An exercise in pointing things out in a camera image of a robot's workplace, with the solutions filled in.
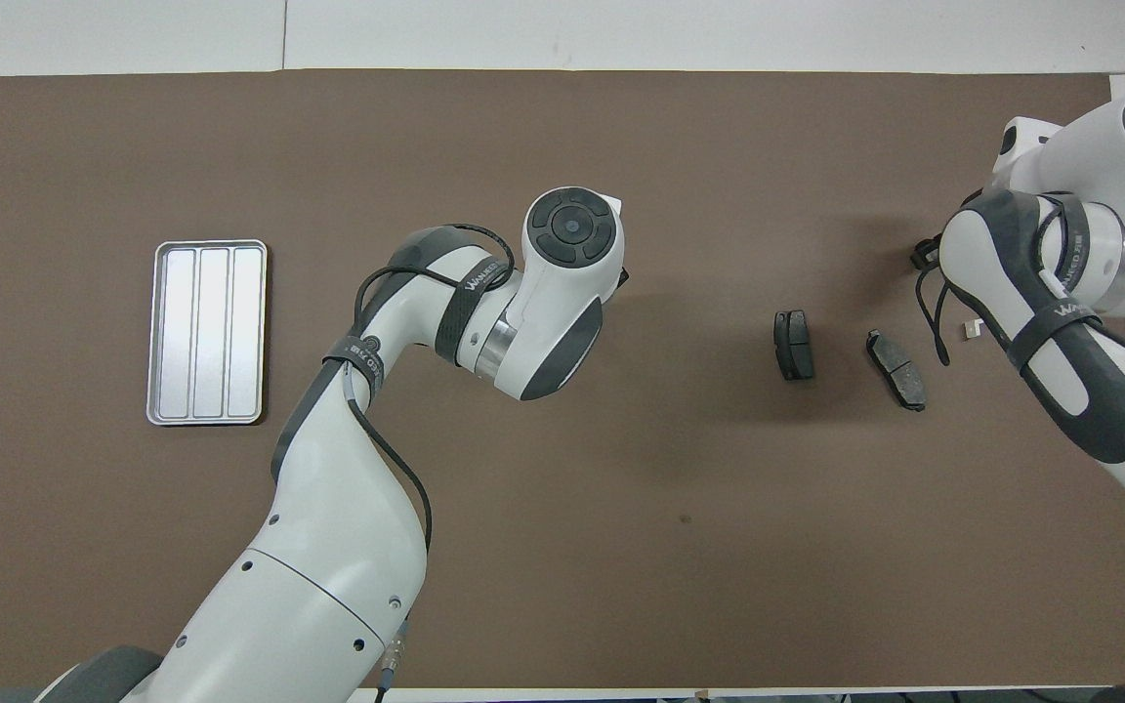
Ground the brown table mat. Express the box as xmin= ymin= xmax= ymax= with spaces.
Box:
xmin=0 ymin=70 xmax=1125 ymax=689

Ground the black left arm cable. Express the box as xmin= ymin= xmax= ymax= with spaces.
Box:
xmin=343 ymin=223 xmax=520 ymax=703

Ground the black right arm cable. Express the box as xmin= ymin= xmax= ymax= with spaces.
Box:
xmin=917 ymin=262 xmax=955 ymax=368

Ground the dark grey squarish brake pad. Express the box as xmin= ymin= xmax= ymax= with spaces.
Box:
xmin=773 ymin=310 xmax=815 ymax=382

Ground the silver metal tray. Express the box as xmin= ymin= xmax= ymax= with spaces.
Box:
xmin=146 ymin=239 xmax=269 ymax=427

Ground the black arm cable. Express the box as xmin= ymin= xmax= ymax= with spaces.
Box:
xmin=343 ymin=223 xmax=520 ymax=703
xmin=917 ymin=262 xmax=955 ymax=368

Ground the dark grey curved brake pad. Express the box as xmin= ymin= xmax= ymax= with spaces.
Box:
xmin=865 ymin=330 xmax=928 ymax=413

